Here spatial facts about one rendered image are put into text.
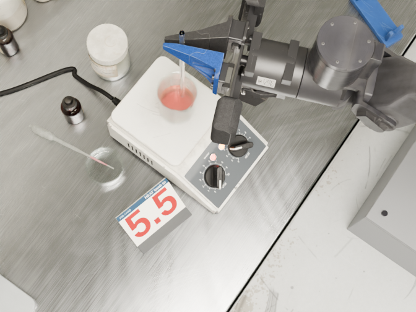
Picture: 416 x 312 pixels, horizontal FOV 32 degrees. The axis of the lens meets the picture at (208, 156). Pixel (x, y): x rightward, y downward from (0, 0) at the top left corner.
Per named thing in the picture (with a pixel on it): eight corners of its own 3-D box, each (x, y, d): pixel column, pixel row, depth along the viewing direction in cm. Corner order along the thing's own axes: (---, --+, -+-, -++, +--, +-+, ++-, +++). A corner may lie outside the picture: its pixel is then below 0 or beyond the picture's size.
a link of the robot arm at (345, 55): (403, 72, 83) (438, 28, 71) (389, 138, 81) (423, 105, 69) (306, 47, 83) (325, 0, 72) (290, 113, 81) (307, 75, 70)
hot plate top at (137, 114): (229, 104, 102) (229, 102, 101) (176, 170, 99) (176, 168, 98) (161, 54, 103) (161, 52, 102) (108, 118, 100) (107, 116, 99)
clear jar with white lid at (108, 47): (103, 39, 112) (97, 16, 104) (137, 55, 111) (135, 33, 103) (84, 72, 110) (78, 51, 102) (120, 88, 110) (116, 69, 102)
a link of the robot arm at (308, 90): (356, 77, 86) (376, 47, 77) (348, 122, 84) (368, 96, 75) (299, 65, 86) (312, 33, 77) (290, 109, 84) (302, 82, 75)
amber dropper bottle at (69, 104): (80, 127, 108) (74, 112, 101) (60, 121, 108) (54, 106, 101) (86, 109, 109) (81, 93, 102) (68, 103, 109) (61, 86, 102)
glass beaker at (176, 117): (150, 102, 101) (148, 81, 93) (183, 83, 101) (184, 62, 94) (171, 138, 99) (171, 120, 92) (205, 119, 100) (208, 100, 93)
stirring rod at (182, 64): (185, 94, 96) (185, 30, 77) (184, 98, 96) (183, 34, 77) (181, 93, 96) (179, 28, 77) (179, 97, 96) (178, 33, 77)
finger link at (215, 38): (226, 43, 78) (223, 65, 84) (233, 13, 79) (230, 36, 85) (163, 29, 78) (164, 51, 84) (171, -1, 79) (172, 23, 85)
